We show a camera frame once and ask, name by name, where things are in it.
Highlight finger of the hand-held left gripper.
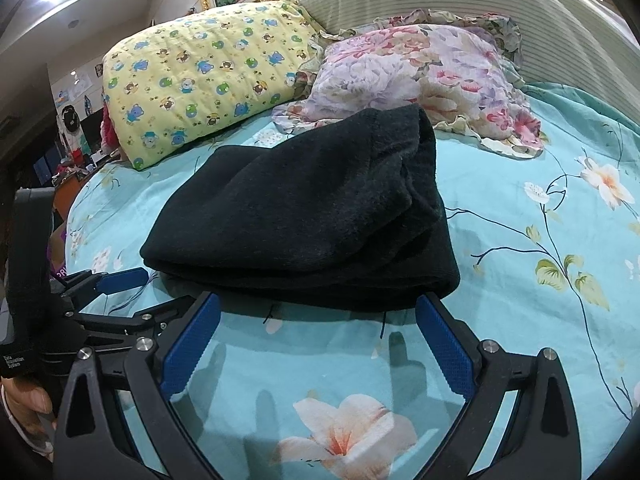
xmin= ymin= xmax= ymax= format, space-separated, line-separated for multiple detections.
xmin=70 ymin=294 xmax=198 ymax=353
xmin=55 ymin=267 xmax=150 ymax=311

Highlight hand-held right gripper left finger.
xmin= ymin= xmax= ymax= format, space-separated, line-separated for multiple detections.
xmin=52 ymin=291 xmax=223 ymax=480

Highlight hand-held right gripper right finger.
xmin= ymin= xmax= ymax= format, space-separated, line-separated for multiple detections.
xmin=415 ymin=292 xmax=583 ymax=480

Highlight black pants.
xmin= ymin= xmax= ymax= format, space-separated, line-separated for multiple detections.
xmin=140 ymin=104 xmax=461 ymax=313

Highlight person's left hand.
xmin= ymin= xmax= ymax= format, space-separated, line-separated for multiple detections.
xmin=0 ymin=375 xmax=56 ymax=461

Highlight purple clothing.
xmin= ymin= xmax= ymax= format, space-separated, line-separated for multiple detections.
xmin=47 ymin=225 xmax=68 ymax=278

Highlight teal floral bed sheet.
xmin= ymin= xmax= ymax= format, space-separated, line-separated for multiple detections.
xmin=65 ymin=80 xmax=640 ymax=480

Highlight red cloth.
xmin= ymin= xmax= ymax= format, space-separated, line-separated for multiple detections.
xmin=100 ymin=107 xmax=123 ymax=155

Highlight yellow cartoon print pillow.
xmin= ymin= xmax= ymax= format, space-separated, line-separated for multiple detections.
xmin=101 ymin=1 xmax=326 ymax=171

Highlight pink floral ruffled pillow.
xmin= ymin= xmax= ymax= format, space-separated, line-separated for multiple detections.
xmin=271 ymin=9 xmax=546 ymax=161

